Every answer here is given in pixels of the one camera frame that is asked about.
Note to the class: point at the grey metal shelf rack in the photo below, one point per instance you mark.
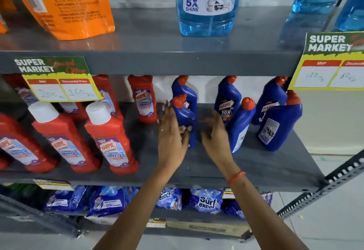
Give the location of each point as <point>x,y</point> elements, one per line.
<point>170,59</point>

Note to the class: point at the person's right hand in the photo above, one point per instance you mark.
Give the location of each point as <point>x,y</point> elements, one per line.
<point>217,147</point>

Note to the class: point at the person's right thumb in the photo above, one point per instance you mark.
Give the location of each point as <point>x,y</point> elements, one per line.
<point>205,138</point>

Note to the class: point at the person's right forearm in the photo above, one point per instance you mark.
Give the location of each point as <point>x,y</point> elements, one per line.
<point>261,218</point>

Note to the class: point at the row of red cleaner bottles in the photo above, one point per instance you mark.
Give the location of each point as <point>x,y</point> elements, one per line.
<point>113,133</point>

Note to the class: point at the small yellow shelf label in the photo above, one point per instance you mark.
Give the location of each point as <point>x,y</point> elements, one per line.
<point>54,185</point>
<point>228,193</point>
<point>155,223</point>

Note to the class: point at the green yellow price card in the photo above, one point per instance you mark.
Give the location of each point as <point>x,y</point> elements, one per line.
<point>57,79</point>
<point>330,62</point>

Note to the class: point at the large orange refill pouch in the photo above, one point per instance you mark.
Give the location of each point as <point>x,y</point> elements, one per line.
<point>71,2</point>

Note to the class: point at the row of blue cleaner bottles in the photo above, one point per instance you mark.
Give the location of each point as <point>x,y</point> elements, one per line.
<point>280,122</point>

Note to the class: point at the person's left forearm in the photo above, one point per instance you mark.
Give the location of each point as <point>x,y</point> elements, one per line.
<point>136,213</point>

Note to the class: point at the person's left hand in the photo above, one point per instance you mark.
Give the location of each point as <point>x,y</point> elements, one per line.
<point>169,144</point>

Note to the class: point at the dark green packets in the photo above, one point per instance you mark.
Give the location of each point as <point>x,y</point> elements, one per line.
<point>20,191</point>

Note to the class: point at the blue orange-capped cleaner bottle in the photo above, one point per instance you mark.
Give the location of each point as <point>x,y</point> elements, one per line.
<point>186,116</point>

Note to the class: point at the person's left thumb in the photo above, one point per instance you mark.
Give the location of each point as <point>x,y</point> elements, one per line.
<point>186,138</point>

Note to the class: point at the orange thread wristband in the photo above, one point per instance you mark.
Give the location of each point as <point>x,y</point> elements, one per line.
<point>236,177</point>

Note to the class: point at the blue detergent packet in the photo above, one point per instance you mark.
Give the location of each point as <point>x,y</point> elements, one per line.
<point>65,200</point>
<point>170,198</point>
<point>231,208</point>
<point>206,201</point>
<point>112,200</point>

